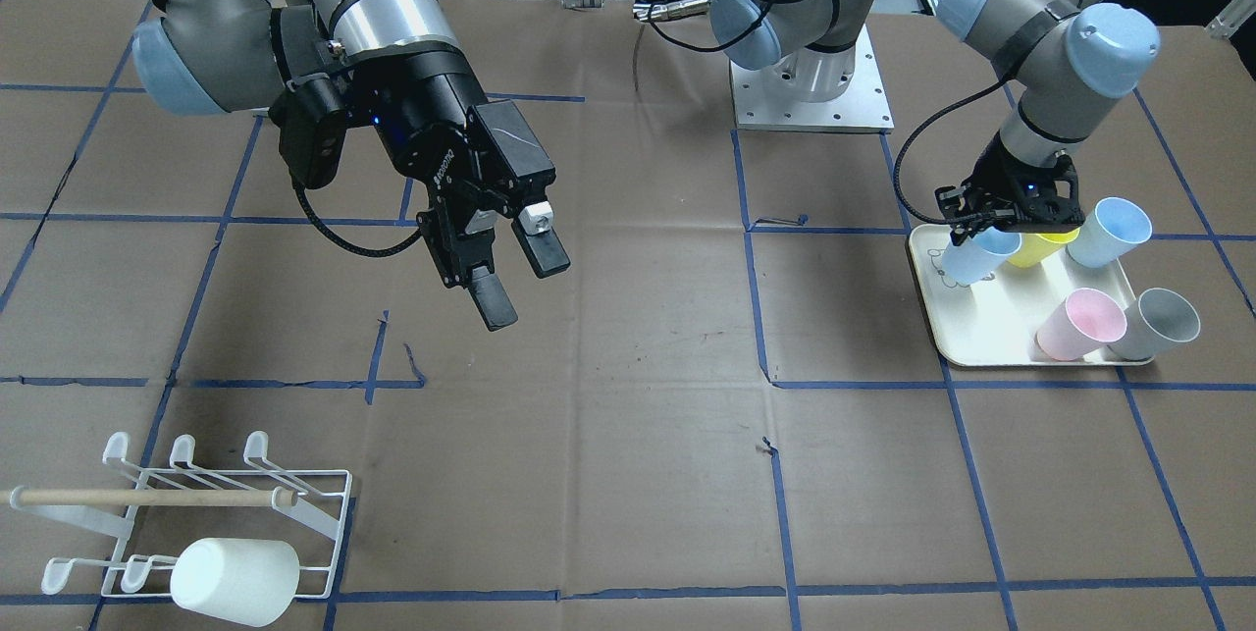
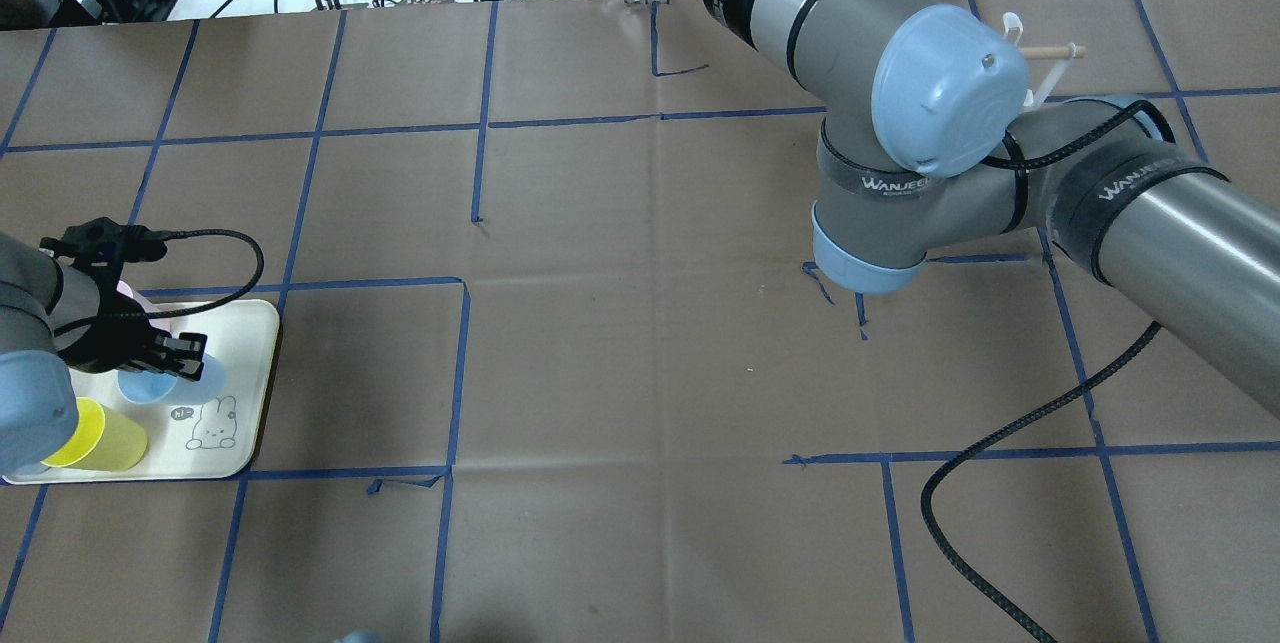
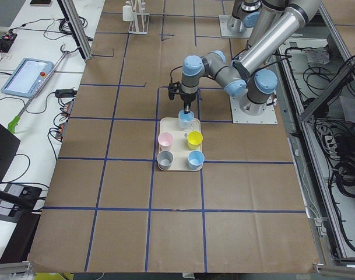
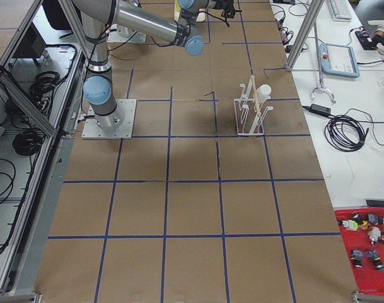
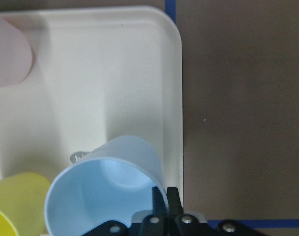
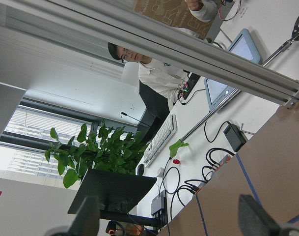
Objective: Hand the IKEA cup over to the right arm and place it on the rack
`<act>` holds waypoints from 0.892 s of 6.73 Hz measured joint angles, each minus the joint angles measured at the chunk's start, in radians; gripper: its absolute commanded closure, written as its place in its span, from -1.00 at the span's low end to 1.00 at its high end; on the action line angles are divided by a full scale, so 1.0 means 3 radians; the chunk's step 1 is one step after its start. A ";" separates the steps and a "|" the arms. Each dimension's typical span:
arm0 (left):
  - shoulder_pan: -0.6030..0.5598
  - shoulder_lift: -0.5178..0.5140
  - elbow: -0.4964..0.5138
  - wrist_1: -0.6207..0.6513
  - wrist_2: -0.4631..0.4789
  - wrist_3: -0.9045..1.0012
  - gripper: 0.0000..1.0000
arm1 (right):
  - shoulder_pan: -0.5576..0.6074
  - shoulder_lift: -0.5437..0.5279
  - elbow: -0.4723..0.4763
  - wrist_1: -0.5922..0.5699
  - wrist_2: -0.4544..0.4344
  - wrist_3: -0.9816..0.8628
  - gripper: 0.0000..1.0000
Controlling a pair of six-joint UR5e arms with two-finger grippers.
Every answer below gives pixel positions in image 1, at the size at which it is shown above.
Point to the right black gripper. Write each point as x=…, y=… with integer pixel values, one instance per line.
x=424, y=111

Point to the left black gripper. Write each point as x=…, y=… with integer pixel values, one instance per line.
x=1003, y=174

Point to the light blue plastic cup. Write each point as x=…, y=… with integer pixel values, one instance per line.
x=979, y=255

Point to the white plastic cup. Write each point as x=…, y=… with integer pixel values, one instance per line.
x=245, y=581

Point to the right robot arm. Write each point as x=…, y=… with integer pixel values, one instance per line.
x=323, y=67

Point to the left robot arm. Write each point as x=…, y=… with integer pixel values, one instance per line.
x=1075, y=59

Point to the yellow plastic cup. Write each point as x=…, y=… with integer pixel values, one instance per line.
x=1036, y=247

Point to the pink plastic cup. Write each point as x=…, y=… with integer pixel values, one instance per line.
x=1086, y=320

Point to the grey plastic cup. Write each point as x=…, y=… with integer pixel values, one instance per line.
x=1158, y=320

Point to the cream plastic tray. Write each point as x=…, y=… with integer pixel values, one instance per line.
x=993, y=322

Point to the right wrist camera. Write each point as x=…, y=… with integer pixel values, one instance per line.
x=313, y=119

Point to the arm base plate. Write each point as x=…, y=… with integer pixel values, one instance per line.
x=811, y=91

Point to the white wire cup rack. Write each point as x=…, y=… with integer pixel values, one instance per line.
x=141, y=528

